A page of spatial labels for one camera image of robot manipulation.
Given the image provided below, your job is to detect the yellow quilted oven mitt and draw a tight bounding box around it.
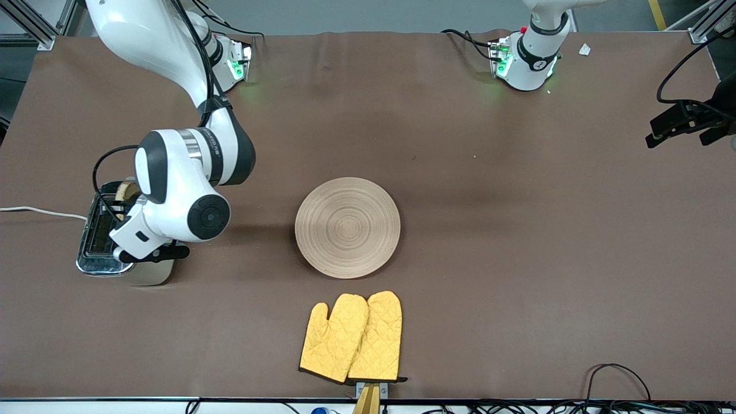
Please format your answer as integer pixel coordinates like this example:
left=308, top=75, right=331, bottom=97
left=348, top=290, right=408, bottom=385
left=299, top=293, right=370, bottom=385

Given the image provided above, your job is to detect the black right arm base cable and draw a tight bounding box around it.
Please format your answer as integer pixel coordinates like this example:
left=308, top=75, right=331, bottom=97
left=193, top=0, right=265, bottom=38

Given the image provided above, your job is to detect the white toaster power cable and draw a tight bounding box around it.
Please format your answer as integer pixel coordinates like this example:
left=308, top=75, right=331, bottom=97
left=0, top=205, right=88, bottom=221

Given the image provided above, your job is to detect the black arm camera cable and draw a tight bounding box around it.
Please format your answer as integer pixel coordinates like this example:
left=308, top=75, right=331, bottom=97
left=657, top=26, right=736, bottom=107
left=92, top=0, right=231, bottom=224

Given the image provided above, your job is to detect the black arm base cable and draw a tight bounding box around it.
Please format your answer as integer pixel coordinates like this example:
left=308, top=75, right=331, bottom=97
left=442, top=29, right=498, bottom=61
left=193, top=0, right=265, bottom=38

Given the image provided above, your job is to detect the black cable bundle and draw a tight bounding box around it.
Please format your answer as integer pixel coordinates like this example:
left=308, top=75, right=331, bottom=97
left=425, top=401, right=736, bottom=414

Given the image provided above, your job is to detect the chrome two-slot toaster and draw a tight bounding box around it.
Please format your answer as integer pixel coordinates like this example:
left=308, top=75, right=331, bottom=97
left=75, top=180, right=176, bottom=287

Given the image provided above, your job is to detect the aluminium frame profile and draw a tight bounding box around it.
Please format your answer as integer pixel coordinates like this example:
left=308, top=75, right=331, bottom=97
left=0, top=0, right=78, bottom=51
left=687, top=0, right=736, bottom=45

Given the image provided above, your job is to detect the round wooden plate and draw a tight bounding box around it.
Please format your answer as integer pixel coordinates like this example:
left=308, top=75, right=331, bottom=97
left=294, top=177, right=401, bottom=280

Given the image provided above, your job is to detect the black looped cable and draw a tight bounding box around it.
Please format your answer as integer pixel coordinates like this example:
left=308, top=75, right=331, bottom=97
left=584, top=363, right=653, bottom=403

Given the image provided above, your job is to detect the black left arm base cable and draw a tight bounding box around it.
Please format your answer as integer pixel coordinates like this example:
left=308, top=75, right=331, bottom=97
left=442, top=29, right=498, bottom=61

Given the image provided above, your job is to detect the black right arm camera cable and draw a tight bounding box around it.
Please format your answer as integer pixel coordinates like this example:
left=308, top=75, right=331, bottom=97
left=92, top=0, right=231, bottom=224

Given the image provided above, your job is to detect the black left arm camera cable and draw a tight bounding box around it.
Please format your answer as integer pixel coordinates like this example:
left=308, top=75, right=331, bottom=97
left=657, top=26, right=736, bottom=107

